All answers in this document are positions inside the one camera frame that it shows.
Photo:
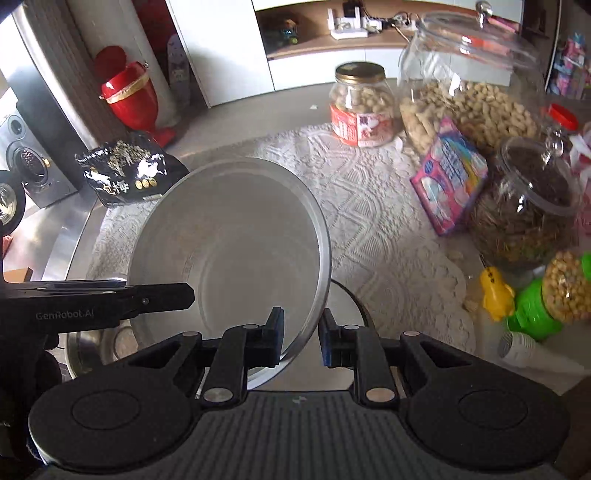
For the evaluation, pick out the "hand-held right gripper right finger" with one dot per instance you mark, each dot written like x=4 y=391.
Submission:
x=327 y=339

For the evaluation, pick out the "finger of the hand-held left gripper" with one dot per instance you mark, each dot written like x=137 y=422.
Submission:
x=161 y=296

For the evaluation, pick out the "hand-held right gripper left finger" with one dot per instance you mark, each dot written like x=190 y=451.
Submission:
x=275 y=337

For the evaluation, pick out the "stainless steel bowl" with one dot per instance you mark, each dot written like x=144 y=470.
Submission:
x=101 y=348

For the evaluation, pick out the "white plastic bowl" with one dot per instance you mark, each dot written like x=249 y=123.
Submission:
x=231 y=240

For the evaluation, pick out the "wooden table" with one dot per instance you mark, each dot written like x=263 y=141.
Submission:
x=16 y=274

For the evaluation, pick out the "black round appliance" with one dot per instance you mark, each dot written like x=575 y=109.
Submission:
x=7 y=203

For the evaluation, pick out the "white lace tablecloth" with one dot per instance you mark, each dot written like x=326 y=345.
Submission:
x=378 y=221

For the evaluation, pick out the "black snack bag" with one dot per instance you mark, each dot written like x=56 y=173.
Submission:
x=134 y=168

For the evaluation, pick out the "grey speaker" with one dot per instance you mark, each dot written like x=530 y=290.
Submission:
x=34 y=161

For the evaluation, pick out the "yellow duck toy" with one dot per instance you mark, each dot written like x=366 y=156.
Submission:
x=496 y=293

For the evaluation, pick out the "pink candy packet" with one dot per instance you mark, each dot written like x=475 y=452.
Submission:
x=450 y=180

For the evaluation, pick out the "red trash bin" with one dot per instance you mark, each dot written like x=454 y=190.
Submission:
x=131 y=97

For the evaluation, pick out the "white toy microphone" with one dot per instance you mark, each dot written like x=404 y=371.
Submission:
x=531 y=353

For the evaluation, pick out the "green gumball dispenser toy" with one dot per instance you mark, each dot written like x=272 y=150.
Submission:
x=540 y=309

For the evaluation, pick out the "grey printed board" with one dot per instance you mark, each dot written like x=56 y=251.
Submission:
x=178 y=69

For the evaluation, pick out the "glass jar of sunflower seeds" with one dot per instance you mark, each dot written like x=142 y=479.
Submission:
x=521 y=217

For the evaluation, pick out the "gold-lid plastic snack jar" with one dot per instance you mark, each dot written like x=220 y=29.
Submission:
x=362 y=108

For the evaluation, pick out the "white tv cabinet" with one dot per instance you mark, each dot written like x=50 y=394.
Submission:
x=221 y=46

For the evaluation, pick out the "large glass snack jar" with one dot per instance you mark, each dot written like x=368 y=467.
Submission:
x=466 y=92

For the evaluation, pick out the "green toy tractor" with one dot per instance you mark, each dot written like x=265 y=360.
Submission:
x=281 y=33

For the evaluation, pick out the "white router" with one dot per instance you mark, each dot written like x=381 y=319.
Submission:
x=351 y=27

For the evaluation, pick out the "pink plastic bag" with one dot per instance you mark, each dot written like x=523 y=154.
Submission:
x=582 y=157

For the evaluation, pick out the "red-lid jar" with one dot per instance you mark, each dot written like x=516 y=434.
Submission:
x=562 y=116

